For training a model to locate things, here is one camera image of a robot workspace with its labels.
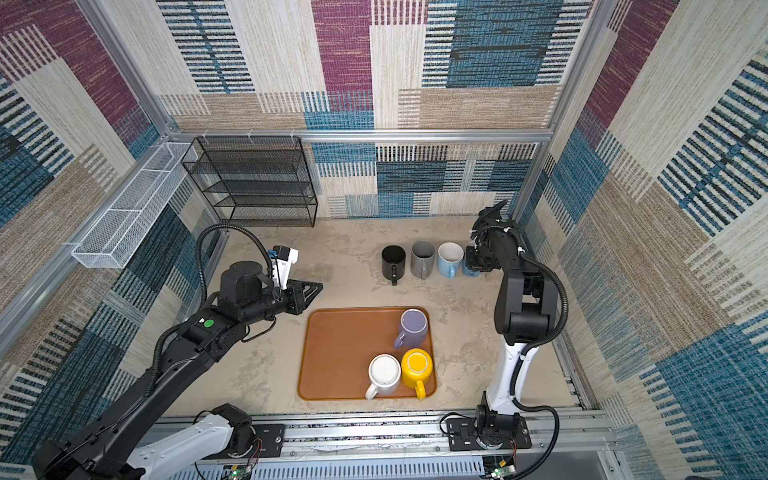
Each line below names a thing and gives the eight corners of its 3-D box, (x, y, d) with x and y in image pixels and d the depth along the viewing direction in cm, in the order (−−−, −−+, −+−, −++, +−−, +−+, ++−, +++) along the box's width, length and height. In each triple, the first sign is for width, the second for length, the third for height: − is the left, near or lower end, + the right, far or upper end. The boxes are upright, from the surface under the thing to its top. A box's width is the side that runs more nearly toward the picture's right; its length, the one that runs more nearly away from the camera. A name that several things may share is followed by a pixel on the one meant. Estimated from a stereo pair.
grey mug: (411, 285, 104) (413, 266, 95) (410, 260, 111) (411, 240, 102) (434, 285, 104) (438, 266, 95) (431, 260, 111) (435, 240, 102)
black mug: (394, 289, 103) (394, 273, 95) (378, 267, 109) (377, 250, 101) (413, 279, 105) (415, 262, 98) (396, 258, 111) (397, 241, 104)
